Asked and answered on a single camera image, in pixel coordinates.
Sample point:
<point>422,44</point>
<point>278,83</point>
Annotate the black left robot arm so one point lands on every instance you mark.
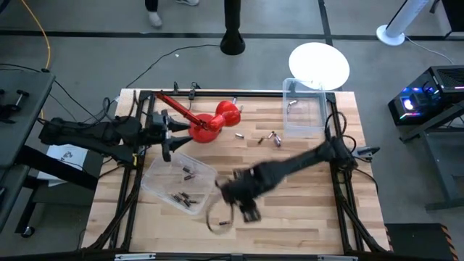
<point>90,134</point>

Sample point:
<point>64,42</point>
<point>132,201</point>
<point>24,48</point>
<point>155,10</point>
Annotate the clear plastic bin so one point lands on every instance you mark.
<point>159,181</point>
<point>308,119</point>

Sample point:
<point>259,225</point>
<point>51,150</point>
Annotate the white round disc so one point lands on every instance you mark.
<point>319,65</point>

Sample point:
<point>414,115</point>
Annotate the black RGB computer case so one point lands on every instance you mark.
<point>435,90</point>

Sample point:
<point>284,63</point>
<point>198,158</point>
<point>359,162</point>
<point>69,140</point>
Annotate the grey metal stand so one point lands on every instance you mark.
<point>435,127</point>

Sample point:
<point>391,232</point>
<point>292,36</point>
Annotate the white tower fan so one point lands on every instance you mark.
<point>389,34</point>

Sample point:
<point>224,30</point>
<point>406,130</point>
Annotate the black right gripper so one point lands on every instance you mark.
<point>241,186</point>

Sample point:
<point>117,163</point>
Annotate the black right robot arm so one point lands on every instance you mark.
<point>301,161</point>

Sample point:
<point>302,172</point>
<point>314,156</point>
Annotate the black pole stand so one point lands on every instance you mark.
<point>232,43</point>

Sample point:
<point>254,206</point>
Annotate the black clamp tool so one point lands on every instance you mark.
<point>11,108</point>

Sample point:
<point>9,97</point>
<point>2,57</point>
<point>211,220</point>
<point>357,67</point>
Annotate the small grey black bracket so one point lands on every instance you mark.
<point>368,151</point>

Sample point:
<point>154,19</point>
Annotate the silver Energizer AA battery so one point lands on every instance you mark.
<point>292,103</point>

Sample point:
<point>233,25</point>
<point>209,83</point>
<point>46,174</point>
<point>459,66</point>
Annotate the black hazard-striped mat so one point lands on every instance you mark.
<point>417,243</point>

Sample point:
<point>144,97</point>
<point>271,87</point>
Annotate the person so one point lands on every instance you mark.
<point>155,20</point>

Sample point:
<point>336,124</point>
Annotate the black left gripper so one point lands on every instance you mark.
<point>159,134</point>

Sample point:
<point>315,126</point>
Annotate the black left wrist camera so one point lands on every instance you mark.
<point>158,119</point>

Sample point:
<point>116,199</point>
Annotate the black aluminium extrusion frame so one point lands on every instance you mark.
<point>253,94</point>

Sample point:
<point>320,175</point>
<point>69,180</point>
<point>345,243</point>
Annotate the silver metal bracket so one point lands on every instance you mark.
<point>134,257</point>
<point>337,258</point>

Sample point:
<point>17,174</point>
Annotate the white paper sheet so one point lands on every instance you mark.
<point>69,156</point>

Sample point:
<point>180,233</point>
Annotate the grey folding table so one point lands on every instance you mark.
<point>21,127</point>

